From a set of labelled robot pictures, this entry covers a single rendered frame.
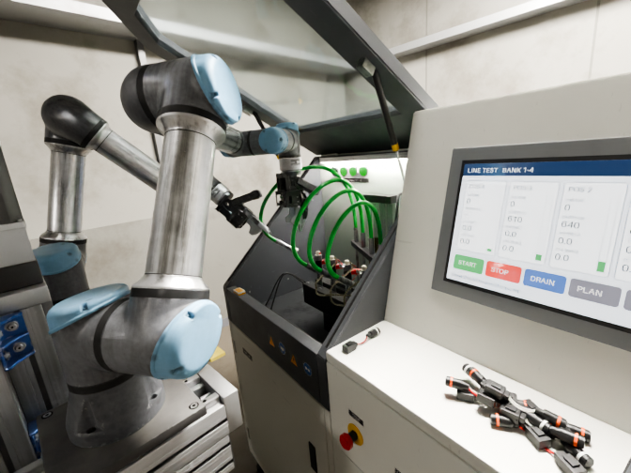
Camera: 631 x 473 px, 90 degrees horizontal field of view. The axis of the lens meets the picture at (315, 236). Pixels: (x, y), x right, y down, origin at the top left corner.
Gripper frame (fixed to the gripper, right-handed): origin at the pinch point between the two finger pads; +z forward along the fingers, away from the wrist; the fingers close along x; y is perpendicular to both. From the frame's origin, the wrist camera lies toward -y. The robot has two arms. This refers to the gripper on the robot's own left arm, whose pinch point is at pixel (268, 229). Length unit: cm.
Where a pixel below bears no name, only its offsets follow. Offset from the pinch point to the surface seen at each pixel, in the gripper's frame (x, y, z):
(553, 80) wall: -116, -211, 73
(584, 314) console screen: 64, -32, 58
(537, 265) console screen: 58, -35, 50
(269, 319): 16.3, 20.4, 21.2
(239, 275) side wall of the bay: -15.4, 24.1, 2.2
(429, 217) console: 38, -33, 33
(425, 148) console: 37, -47, 20
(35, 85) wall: -68, 33, -163
